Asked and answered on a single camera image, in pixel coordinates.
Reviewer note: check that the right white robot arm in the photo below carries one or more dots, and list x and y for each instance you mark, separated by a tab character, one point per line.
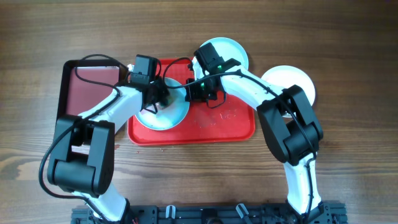
290	127

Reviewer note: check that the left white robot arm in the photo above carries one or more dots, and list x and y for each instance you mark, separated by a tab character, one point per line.
79	164

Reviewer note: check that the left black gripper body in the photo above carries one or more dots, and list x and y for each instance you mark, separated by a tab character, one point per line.
160	93

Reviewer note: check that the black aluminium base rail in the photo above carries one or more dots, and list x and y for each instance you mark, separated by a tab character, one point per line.
326	212

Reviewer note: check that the black tray with pink water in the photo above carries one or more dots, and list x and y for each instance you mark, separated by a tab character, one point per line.
77	96

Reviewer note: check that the green yellow sponge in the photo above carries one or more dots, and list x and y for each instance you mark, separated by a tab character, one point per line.
163	104

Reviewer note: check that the red serving tray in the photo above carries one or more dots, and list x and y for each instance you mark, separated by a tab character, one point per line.
233	120

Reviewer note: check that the light blue plate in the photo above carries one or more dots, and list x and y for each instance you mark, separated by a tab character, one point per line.
226	48
172	115

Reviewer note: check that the white plate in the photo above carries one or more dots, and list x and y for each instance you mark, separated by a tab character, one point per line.
287	76

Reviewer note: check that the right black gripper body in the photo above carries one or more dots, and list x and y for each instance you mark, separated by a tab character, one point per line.
199	91

